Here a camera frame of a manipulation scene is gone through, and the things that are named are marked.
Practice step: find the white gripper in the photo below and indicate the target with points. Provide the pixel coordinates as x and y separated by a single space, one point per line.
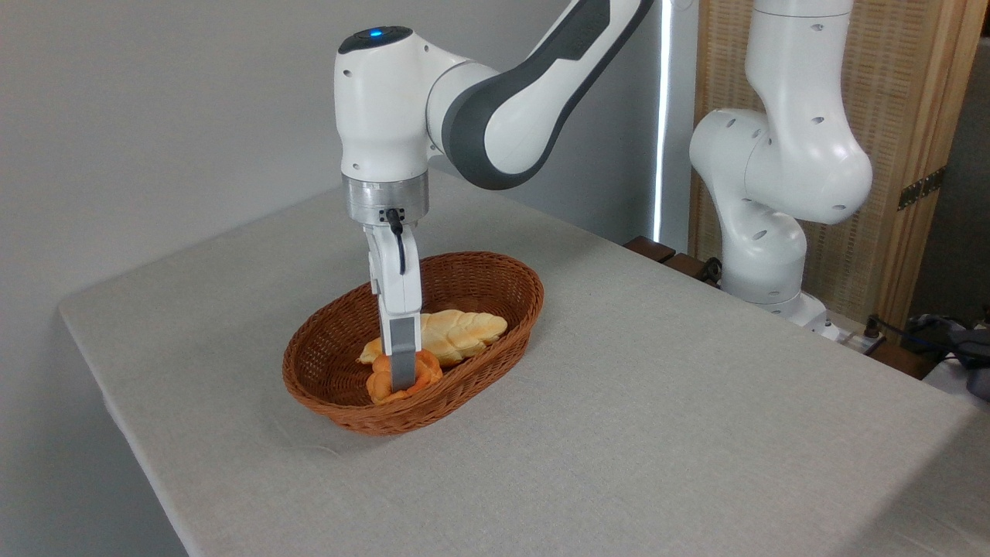
398 286

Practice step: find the round orange knotted bread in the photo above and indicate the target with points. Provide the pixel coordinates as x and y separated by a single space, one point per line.
378 387

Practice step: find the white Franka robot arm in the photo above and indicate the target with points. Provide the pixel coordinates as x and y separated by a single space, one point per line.
387 116

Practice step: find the long pale braided bread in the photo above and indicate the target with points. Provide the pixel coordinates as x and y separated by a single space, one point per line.
464 333

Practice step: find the brown oval wicker basket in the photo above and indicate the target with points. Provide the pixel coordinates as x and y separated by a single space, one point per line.
472 271

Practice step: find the grey tablecloth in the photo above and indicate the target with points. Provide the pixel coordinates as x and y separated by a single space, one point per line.
657 425

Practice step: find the dark brown wooden block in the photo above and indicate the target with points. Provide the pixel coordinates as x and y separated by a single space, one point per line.
684 265
650 248

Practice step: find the black table clamp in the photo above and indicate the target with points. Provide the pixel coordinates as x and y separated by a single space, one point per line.
711 271

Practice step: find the white power strip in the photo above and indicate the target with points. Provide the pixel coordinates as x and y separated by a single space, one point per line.
855 340

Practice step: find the black power plug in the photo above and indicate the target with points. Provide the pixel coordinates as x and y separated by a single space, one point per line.
873 326

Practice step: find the brown wooden board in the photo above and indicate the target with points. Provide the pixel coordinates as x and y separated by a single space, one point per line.
901 360

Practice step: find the dark metal screen hinge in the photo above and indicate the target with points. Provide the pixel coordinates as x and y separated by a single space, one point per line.
920 188

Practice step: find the wooden rattan folding screen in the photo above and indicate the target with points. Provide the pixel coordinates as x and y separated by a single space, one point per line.
905 93

